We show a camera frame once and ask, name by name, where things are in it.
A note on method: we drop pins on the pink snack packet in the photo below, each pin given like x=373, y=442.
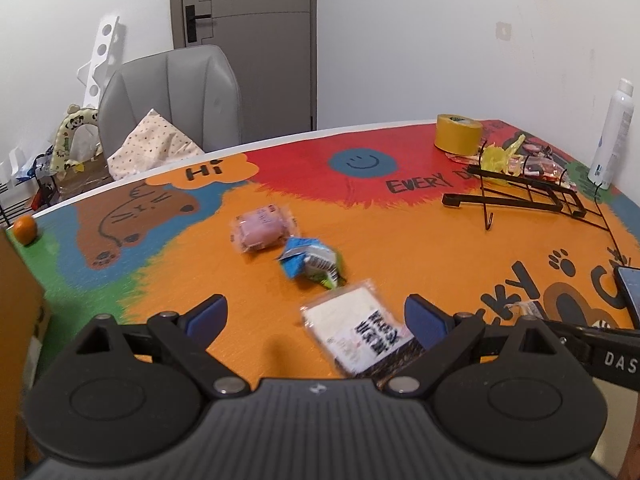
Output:
x=261, y=227

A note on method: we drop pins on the white perforated board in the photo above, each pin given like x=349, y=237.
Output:
x=100, y=65

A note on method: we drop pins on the panda print bag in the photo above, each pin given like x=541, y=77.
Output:
x=70, y=132

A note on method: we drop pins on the black smartphone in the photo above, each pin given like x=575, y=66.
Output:
x=631, y=292

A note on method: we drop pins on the yellow tape roll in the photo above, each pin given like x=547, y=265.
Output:
x=457, y=134

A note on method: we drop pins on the black shoe rack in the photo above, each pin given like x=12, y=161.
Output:
x=6, y=200

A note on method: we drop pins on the grey chair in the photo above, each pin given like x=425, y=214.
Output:
x=175, y=95

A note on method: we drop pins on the blue and green snack packet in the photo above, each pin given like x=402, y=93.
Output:
x=310, y=260

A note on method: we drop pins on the orange fruit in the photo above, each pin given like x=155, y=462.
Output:
x=25, y=229

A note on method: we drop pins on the grey door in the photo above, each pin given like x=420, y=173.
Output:
x=250, y=45

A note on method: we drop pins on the yellow crumpled wrapper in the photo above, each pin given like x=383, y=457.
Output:
x=500, y=156

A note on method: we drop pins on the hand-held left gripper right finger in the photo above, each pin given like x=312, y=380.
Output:
x=424, y=318

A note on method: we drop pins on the small clear wrapper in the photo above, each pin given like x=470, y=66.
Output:
x=522, y=310

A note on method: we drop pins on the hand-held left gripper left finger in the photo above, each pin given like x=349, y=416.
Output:
x=207, y=314

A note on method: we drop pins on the white spray bottle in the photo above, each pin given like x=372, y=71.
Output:
x=612, y=135

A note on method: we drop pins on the white and black snack packet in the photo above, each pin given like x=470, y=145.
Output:
x=355, y=330

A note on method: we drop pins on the dotted beige cushion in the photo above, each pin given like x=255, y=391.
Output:
x=150, y=147

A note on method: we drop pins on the taped cardboard box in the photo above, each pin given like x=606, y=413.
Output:
x=80, y=175

